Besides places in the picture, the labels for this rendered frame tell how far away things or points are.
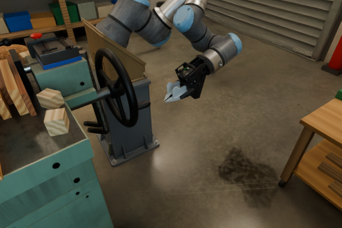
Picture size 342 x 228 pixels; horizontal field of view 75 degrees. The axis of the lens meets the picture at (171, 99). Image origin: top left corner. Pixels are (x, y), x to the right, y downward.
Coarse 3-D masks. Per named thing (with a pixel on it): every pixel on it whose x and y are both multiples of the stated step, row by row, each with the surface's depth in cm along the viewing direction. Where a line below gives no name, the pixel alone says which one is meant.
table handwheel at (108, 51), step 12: (96, 60) 79; (108, 60) 68; (96, 72) 85; (120, 72) 65; (108, 84) 75; (120, 84) 76; (132, 84) 67; (108, 96) 76; (132, 96) 66; (72, 108) 69; (120, 108) 80; (132, 108) 68; (120, 120) 83; (132, 120) 72
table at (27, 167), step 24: (72, 96) 64; (96, 96) 68; (0, 120) 51; (24, 120) 51; (72, 120) 51; (0, 144) 45; (24, 144) 45; (48, 144) 45; (72, 144) 46; (24, 168) 41; (48, 168) 44; (0, 192) 40
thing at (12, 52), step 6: (12, 54) 57; (18, 60) 55; (18, 66) 55; (24, 66) 60; (18, 72) 56; (24, 72) 57; (30, 72) 61; (24, 78) 57; (24, 84) 58; (30, 84) 59; (30, 90) 60
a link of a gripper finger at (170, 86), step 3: (177, 81) 84; (168, 84) 82; (171, 84) 83; (174, 84) 84; (177, 84) 85; (168, 87) 82; (171, 87) 83; (180, 87) 85; (168, 90) 83; (171, 90) 84; (168, 93) 84; (171, 93) 84; (165, 96) 84; (168, 96) 83; (171, 96) 84; (165, 99) 83
